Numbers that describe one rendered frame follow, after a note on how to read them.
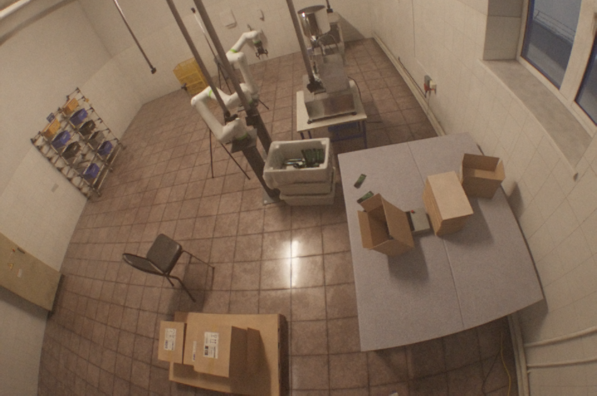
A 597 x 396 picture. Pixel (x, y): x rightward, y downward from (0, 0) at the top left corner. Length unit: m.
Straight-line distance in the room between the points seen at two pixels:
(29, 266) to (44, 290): 0.52
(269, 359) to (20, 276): 4.37
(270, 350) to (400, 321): 1.21
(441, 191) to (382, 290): 0.74
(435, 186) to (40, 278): 5.78
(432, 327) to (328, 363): 1.08
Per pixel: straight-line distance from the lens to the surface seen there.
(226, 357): 2.01
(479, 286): 1.83
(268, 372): 2.41
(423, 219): 1.83
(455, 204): 1.72
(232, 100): 2.07
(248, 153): 2.59
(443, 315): 1.72
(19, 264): 5.35
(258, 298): 2.68
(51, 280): 5.58
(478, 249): 1.91
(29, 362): 6.10
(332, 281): 2.51
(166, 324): 2.71
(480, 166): 2.12
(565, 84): 2.25
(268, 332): 2.42
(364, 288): 1.70
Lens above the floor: 2.40
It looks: 47 degrees down
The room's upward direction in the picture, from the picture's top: 22 degrees counter-clockwise
